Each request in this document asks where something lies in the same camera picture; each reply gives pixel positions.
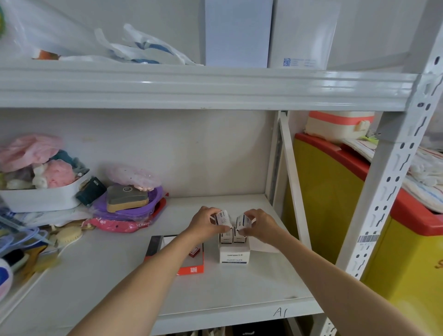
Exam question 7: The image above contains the tall white box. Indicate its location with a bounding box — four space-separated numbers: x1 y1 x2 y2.
204 0 274 68

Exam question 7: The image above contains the cream cooler with pink band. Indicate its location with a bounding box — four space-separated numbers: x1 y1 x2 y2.
305 111 376 144

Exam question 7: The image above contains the person's right hand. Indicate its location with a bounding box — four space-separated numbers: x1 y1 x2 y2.
238 209 288 254

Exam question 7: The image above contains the white blue bottle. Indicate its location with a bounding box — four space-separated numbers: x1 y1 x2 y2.
0 258 14 302

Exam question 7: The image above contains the dark teal pouch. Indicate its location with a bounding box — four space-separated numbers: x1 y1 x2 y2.
75 177 107 207

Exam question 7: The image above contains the striped white cloth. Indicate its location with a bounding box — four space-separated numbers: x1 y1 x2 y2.
343 136 443 214

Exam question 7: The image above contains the white blue plastic bag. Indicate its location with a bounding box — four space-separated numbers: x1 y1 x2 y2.
94 23 203 66

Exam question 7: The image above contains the person's left forearm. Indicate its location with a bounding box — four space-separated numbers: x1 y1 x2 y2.
67 231 209 336

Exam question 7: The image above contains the yellow bin with red lid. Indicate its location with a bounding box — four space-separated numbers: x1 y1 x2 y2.
282 132 443 334

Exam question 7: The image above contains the wide white carton box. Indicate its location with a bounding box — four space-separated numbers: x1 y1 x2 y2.
219 239 251 265

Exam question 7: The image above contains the blue plastic hanger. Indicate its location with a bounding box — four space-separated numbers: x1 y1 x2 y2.
0 208 49 255

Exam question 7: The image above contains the red black flat box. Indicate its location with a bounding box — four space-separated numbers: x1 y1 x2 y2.
144 235 205 276

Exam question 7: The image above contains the white plastic basket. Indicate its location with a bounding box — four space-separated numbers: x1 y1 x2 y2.
0 169 92 214

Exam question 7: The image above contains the white metal shelving rack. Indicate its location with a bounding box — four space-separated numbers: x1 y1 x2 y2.
0 0 443 336

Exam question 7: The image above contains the round wooden brush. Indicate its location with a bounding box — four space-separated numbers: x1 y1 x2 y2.
48 223 95 249

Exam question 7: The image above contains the clear plastic bag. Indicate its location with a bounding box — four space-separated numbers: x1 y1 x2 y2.
0 0 115 62

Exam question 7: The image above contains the pink plush toy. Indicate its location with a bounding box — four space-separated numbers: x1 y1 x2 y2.
44 159 77 189

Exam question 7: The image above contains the yellow scrub brush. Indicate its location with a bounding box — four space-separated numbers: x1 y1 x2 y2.
19 244 61 282

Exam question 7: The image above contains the person's right forearm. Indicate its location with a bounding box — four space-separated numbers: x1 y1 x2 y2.
266 234 430 336

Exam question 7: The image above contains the person's left hand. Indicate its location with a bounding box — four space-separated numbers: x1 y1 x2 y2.
186 206 233 243

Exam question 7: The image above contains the clear pink dotted bag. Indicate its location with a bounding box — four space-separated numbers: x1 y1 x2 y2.
105 163 163 192

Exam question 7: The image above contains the white box with label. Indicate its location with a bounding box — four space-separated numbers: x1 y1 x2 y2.
267 0 343 70

